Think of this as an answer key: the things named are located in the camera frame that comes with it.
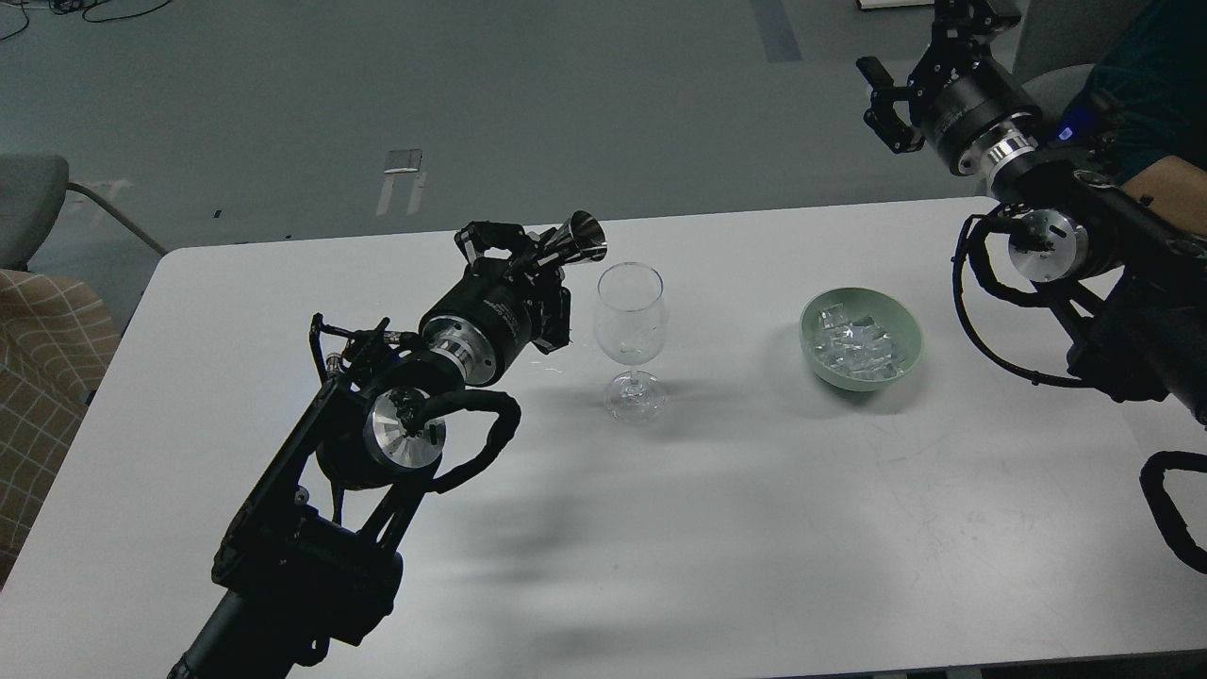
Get metal floor plate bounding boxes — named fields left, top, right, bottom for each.
left=381, top=150, right=422, bottom=175

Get clear wine glass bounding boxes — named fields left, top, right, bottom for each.
left=594, top=261, right=669, bottom=422

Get black floor cables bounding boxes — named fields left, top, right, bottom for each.
left=0, top=0, right=173, bottom=41

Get clear ice cubes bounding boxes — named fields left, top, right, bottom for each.
left=810, top=304, right=910, bottom=382

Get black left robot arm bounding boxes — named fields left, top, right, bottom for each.
left=170, top=211, right=607, bottom=678

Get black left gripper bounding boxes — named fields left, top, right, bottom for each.
left=420, top=221, right=570, bottom=387

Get person in teal shirt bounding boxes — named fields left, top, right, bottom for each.
left=1083, top=1, right=1206, bottom=238

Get beige checkered cloth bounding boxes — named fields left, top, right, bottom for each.
left=1, top=270, right=121, bottom=580

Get green bowl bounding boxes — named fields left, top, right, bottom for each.
left=798, top=287, right=925, bottom=392

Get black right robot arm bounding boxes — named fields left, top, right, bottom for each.
left=856, top=1, right=1206, bottom=422

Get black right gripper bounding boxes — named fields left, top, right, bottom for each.
left=856, top=1, right=1042, bottom=176

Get steel double jigger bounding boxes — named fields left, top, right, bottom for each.
left=537, top=210, right=608, bottom=267

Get grey chair left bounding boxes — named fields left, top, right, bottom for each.
left=1, top=152, right=169, bottom=273

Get grey office chair right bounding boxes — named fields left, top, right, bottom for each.
left=1011, top=1, right=1149, bottom=127

